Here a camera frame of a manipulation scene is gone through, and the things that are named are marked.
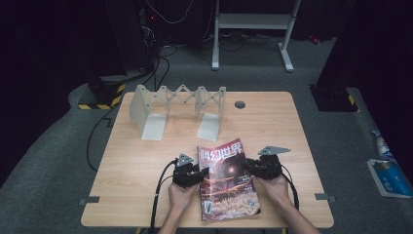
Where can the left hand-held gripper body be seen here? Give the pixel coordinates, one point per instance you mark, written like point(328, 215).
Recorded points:
point(184, 175)

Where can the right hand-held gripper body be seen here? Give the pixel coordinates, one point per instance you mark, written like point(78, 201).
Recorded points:
point(269, 167)

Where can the red glossy magazine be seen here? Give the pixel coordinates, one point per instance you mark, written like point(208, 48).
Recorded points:
point(227, 185)

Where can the white expandable bookend rack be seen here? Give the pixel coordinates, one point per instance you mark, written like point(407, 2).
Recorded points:
point(152, 126)

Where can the person's left hand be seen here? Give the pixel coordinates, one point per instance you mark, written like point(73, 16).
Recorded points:
point(181, 198)

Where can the person's right hand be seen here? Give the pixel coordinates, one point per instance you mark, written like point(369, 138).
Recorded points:
point(276, 191)

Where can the small black round disc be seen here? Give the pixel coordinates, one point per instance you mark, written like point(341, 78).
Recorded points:
point(240, 104)

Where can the grey tape piece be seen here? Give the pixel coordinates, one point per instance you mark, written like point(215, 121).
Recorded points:
point(89, 200)
point(324, 197)

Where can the black perforated base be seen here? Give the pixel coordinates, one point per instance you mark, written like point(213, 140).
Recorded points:
point(334, 99)

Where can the black yellow striped base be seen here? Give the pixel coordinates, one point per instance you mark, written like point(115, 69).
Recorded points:
point(102, 94)

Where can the blue white package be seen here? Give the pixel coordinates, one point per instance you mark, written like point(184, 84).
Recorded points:
point(391, 180)

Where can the small red object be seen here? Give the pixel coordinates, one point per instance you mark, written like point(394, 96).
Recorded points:
point(314, 39)

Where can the white metal stand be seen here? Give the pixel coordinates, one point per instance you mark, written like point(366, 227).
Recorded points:
point(253, 21)

